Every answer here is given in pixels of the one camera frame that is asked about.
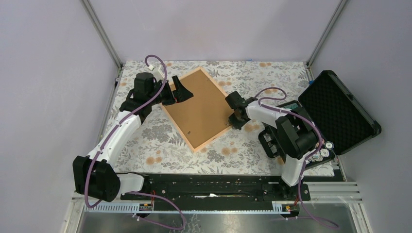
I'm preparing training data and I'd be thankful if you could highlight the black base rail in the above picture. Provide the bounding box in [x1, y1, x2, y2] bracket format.
[117, 173, 311, 211]

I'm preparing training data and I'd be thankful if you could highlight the brown cardboard backing board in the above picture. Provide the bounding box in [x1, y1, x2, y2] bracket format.
[164, 70, 231, 149]

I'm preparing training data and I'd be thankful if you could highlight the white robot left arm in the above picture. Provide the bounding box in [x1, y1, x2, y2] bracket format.
[72, 66, 194, 202]

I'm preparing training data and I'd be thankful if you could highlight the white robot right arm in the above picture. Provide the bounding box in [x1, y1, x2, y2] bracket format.
[225, 91, 323, 200]

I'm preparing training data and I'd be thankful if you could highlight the floral patterned table mat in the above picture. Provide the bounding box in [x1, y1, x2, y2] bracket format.
[113, 61, 309, 175]

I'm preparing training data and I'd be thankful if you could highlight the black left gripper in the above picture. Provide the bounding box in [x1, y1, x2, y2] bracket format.
[148, 75, 193, 105]

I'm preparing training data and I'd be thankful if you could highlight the light wooden picture frame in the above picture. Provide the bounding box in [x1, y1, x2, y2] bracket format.
[160, 67, 234, 154]

